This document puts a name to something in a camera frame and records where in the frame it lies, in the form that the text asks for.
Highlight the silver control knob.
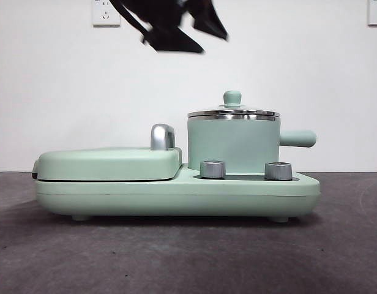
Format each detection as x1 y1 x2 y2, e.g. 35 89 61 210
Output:
264 161 292 181
199 160 226 179

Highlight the green steamer pot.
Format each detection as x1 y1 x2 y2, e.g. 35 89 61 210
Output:
187 116 317 173

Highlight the green griddle cover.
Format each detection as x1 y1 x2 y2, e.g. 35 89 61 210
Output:
31 146 182 182

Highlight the glass lid with green knob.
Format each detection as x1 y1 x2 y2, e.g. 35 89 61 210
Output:
188 90 280 120

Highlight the white wall socket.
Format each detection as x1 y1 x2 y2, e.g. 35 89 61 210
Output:
367 0 377 26
91 0 121 27

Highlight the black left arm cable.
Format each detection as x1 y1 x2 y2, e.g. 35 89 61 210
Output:
111 0 152 39

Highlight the chrome cover handle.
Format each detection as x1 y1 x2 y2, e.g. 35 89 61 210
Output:
149 123 176 151

